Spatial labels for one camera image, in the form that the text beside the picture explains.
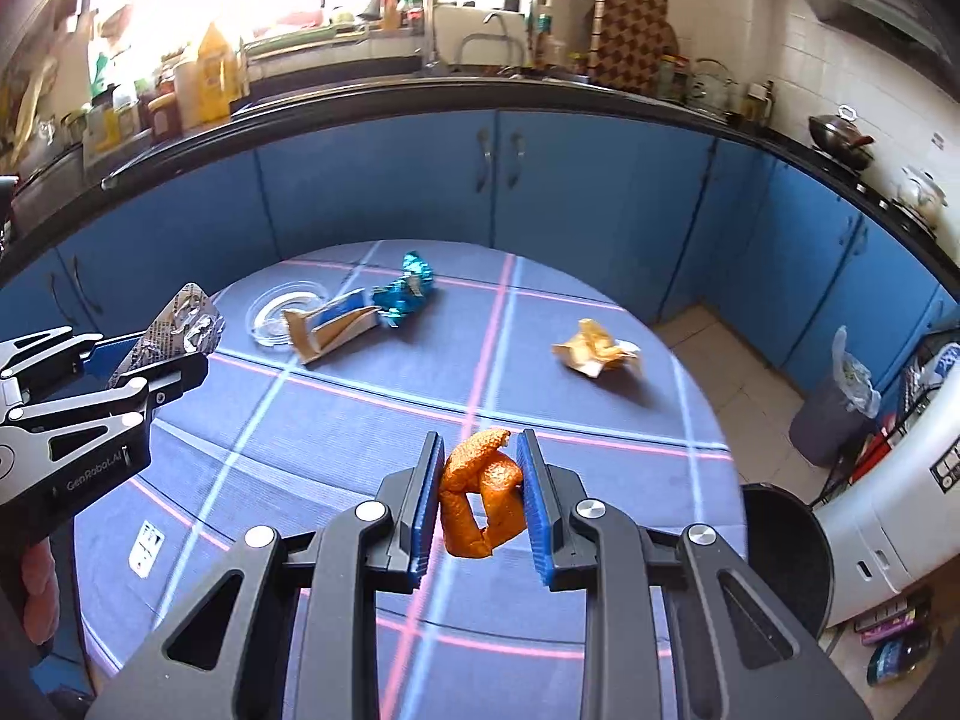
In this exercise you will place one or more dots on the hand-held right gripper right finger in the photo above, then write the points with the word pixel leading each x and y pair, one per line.
pixel 534 510

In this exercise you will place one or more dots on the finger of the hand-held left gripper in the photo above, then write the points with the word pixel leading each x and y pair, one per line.
pixel 112 352
pixel 172 375

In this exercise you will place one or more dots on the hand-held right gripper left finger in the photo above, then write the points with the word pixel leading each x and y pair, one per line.
pixel 427 510

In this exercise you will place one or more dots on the orange peel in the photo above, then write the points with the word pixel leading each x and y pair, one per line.
pixel 465 480

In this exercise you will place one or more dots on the silver blister pack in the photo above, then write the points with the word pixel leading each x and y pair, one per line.
pixel 180 326

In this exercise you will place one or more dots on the black trash bin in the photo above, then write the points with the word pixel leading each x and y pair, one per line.
pixel 787 540

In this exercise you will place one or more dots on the person's left hand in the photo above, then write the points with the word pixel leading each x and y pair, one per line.
pixel 41 592

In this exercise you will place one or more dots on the clear round plastic lid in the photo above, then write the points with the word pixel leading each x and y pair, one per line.
pixel 270 319

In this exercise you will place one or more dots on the round table with plaid cloth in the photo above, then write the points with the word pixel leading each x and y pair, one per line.
pixel 300 427

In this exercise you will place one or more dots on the brown and blue cardboard box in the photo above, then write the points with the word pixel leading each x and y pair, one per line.
pixel 337 330

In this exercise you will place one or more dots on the yellow crumpled wrapper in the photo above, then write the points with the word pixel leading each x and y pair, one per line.
pixel 596 349

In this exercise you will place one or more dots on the blue foil wrapper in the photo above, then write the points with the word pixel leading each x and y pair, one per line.
pixel 397 300

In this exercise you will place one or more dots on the white plastic jug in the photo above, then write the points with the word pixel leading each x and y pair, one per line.
pixel 186 97

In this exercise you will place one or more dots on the blue kitchen cabinets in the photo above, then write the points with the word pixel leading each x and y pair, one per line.
pixel 375 180

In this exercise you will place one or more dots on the yellow plastic bottle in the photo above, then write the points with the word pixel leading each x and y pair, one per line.
pixel 211 82

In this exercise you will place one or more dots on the black kitchen countertop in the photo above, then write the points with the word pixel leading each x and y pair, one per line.
pixel 300 101

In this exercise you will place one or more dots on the grey bin with bag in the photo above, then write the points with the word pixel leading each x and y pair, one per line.
pixel 825 420

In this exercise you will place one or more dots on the white floor appliance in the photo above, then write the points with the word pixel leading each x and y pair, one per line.
pixel 885 540

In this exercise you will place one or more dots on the purple packet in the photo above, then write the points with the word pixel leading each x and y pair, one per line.
pixel 892 622

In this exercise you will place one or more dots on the dark blue container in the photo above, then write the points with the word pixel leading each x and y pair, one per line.
pixel 900 660

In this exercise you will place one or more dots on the steel kitchen faucet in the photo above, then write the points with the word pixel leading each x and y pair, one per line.
pixel 430 30

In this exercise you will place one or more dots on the pale green kettle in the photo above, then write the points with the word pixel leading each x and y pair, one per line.
pixel 709 90

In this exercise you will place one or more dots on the wok with glass lid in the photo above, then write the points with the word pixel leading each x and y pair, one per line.
pixel 840 139

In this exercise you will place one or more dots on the chequered wooden cutting board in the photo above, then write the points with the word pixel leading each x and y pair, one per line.
pixel 630 30

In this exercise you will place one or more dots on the white ceramic pot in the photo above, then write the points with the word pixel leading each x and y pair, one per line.
pixel 919 195

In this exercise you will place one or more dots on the steel range hood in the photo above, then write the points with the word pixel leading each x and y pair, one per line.
pixel 855 4

